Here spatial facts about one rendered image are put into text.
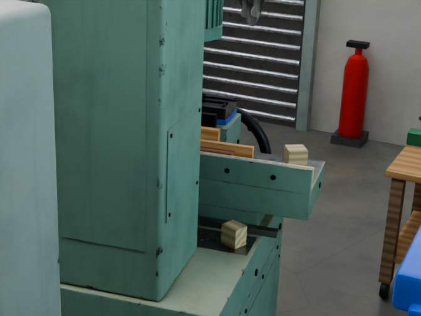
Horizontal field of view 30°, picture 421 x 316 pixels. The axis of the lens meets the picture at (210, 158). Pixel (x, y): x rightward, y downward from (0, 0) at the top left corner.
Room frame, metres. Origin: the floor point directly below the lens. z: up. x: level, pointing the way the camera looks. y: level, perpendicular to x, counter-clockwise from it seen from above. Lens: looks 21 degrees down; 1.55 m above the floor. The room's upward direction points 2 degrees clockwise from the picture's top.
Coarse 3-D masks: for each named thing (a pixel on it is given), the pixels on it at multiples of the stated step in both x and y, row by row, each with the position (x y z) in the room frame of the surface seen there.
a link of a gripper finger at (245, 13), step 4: (244, 0) 2.63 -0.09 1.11; (248, 0) 2.65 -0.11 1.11; (244, 4) 2.63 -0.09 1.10; (248, 4) 2.64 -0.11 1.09; (244, 8) 2.62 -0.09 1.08; (248, 8) 2.63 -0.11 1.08; (244, 12) 2.62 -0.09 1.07; (248, 12) 2.63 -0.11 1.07; (244, 16) 2.61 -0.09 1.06; (248, 16) 2.63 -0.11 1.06; (248, 20) 2.63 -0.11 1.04
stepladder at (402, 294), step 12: (420, 228) 0.82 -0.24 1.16; (420, 240) 0.78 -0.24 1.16; (408, 252) 0.76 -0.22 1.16; (420, 252) 0.75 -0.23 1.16; (408, 264) 0.73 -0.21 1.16; (420, 264) 0.73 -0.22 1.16; (396, 276) 0.71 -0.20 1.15; (408, 276) 0.70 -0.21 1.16; (420, 276) 0.70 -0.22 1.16; (396, 288) 0.71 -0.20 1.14; (408, 288) 0.70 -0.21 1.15; (420, 288) 0.70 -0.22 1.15; (396, 300) 0.71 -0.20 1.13; (408, 300) 0.70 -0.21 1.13; (420, 300) 0.70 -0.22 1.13; (408, 312) 0.69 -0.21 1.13; (420, 312) 0.68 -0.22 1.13
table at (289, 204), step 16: (272, 160) 1.70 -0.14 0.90; (320, 176) 1.64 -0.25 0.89; (208, 192) 1.56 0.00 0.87; (224, 192) 1.55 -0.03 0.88; (240, 192) 1.54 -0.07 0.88; (256, 192) 1.53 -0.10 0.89; (272, 192) 1.52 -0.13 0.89; (288, 192) 1.52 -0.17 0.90; (240, 208) 1.54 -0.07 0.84; (256, 208) 1.53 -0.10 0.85; (272, 208) 1.52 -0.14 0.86; (288, 208) 1.51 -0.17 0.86; (304, 208) 1.51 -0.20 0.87
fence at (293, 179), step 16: (208, 160) 1.56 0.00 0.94; (224, 160) 1.55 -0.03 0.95; (240, 160) 1.55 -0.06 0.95; (208, 176) 1.56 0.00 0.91; (224, 176) 1.55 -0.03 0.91; (240, 176) 1.54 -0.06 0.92; (256, 176) 1.53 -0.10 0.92; (272, 176) 1.52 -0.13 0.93; (288, 176) 1.52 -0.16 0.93; (304, 176) 1.51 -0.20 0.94; (304, 192) 1.51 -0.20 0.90
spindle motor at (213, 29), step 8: (208, 0) 1.57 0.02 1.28; (216, 0) 1.59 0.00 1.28; (208, 8) 1.57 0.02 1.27; (216, 8) 1.59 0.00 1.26; (208, 16) 1.57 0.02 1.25; (216, 16) 1.59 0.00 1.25; (208, 24) 1.57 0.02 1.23; (216, 24) 1.59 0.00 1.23; (208, 32) 1.57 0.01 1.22; (216, 32) 1.59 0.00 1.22; (208, 40) 1.57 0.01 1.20
